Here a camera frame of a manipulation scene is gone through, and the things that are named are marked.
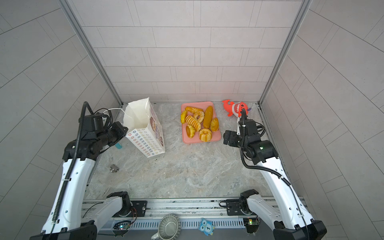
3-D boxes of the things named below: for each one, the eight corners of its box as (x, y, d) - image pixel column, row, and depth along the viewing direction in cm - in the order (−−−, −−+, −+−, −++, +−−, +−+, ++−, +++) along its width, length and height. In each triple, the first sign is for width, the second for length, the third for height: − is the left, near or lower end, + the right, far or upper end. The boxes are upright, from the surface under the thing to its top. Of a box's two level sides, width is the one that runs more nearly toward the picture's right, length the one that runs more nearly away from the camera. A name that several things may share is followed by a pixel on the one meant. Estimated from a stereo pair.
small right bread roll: (210, 133, 100) (211, 129, 97) (210, 120, 107) (210, 117, 104) (218, 133, 100) (219, 130, 98) (217, 120, 107) (218, 117, 104)
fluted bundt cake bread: (199, 141, 95) (199, 139, 93) (199, 130, 100) (199, 128, 98) (211, 141, 95) (212, 139, 93) (211, 130, 100) (211, 128, 98)
